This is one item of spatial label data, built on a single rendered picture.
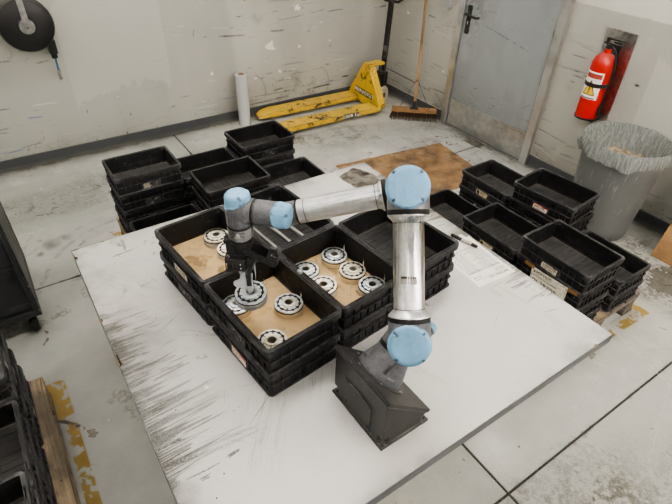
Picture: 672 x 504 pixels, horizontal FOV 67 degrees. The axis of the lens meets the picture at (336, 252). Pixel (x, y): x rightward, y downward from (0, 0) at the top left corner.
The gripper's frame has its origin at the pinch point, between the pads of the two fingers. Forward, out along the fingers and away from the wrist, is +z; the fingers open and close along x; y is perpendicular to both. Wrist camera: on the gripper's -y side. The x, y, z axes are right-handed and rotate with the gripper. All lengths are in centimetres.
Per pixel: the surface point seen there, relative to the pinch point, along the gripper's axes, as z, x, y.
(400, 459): 29, 41, -48
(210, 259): 16.1, -32.4, 23.2
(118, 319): 29, -10, 55
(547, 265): 48, -76, -132
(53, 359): 99, -46, 119
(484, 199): 62, -159, -120
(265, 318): 16.2, -1.5, -2.8
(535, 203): 47, -132, -141
